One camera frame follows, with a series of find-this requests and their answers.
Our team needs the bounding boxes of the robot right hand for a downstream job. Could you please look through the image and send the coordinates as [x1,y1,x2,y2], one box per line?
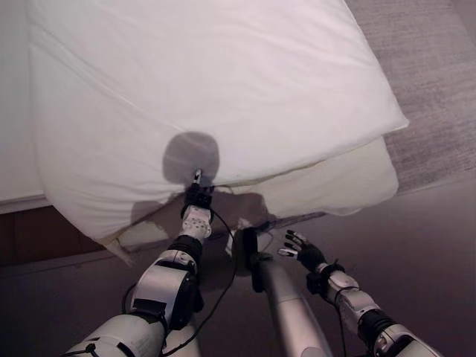
[277,229,329,273]

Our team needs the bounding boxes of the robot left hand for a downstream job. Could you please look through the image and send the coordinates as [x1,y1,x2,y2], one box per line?
[183,168,216,205]

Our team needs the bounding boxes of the white duvet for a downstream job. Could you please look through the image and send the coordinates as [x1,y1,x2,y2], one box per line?
[25,0,411,241]

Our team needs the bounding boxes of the brown wooden bed base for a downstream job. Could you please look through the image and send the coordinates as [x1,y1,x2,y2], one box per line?
[0,202,112,267]

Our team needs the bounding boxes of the white fitted bed sheet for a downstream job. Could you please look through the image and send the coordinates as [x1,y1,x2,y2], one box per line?
[0,0,48,205]

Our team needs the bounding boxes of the dark robot right foot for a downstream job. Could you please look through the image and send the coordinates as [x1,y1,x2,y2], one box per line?
[231,226,275,293]

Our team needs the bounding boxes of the cream mattress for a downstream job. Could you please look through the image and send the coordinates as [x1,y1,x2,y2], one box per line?
[104,134,399,267]

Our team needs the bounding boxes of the silver robot left leg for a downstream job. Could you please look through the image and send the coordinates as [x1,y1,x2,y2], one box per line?
[169,324,205,357]

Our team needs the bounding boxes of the grey textured rug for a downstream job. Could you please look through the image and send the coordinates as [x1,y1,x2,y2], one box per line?
[327,0,476,215]

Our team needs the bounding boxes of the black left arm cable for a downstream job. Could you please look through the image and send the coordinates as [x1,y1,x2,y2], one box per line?
[161,207,239,356]

